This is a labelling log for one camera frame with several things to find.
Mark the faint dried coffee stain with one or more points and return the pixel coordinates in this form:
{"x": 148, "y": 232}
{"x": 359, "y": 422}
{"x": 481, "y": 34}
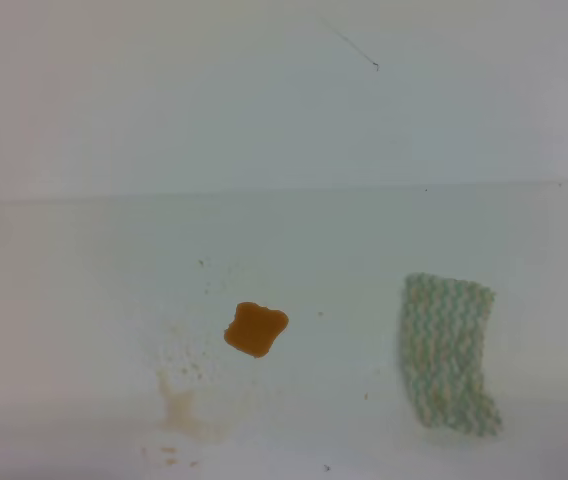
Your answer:
{"x": 199, "y": 406}

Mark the orange brown coffee puddle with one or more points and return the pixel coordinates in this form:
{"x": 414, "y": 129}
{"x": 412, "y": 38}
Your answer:
{"x": 255, "y": 328}

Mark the green white woven rag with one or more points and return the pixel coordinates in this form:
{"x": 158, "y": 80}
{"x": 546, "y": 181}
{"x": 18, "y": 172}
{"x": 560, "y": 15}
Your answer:
{"x": 442, "y": 329}

